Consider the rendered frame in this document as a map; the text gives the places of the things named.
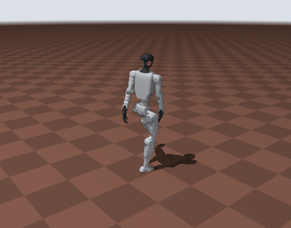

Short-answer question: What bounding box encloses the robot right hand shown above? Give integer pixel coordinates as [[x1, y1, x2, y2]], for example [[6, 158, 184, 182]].
[[158, 110, 164, 122]]

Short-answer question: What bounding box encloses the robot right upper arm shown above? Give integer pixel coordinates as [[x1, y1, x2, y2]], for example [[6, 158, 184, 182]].
[[152, 74, 162, 99]]

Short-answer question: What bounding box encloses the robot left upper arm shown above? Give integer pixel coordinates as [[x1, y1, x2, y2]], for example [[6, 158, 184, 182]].
[[127, 70, 136, 94]]

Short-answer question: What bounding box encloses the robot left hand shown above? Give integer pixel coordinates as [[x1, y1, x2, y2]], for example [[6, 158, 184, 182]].
[[122, 105, 128, 123]]

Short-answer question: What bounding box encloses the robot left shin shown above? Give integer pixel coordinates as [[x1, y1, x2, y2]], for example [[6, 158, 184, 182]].
[[141, 118, 149, 131]]

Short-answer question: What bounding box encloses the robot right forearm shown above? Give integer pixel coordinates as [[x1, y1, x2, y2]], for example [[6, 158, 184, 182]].
[[157, 93, 165, 112]]

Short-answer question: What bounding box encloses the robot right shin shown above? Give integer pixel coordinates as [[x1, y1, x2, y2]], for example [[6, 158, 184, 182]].
[[143, 140, 155, 168]]

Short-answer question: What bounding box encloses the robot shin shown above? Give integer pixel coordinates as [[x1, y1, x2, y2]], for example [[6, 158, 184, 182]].
[[141, 118, 149, 131], [143, 140, 155, 168]]

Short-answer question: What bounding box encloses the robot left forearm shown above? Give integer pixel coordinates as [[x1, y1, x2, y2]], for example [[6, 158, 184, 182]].
[[122, 88, 131, 109]]

